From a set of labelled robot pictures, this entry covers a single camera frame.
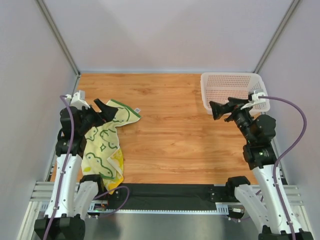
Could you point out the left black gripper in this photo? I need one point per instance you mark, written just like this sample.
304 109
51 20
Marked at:
99 116

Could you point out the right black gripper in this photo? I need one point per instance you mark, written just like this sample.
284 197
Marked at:
231 110

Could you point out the green cream patterned towel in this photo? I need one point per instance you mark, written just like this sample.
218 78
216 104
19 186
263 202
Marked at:
103 141

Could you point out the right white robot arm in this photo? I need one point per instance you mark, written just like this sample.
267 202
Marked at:
272 216

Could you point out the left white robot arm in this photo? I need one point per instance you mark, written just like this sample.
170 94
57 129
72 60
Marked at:
64 218

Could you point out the white perforated plastic basket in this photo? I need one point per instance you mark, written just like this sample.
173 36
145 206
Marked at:
219 86

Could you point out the yellow lime patterned towel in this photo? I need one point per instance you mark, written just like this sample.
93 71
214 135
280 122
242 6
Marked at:
115 163

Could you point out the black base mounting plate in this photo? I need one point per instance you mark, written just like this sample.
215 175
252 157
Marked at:
175 197

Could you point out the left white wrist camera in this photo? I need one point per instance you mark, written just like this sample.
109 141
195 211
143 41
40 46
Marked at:
77 100

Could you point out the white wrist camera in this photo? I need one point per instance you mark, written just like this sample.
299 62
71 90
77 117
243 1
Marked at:
254 98
77 100

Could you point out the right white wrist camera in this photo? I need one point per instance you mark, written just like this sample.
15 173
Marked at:
254 98

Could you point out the slotted grey cable duct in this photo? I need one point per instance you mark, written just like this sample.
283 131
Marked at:
221 209

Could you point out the aluminium front rail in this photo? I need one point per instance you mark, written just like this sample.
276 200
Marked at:
42 191

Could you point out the right aluminium frame post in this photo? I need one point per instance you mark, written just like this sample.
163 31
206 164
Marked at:
277 34

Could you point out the aluminium frame post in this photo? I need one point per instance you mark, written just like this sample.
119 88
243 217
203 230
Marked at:
55 31
277 34

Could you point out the left aluminium frame post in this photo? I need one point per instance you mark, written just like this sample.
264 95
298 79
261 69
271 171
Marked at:
55 31

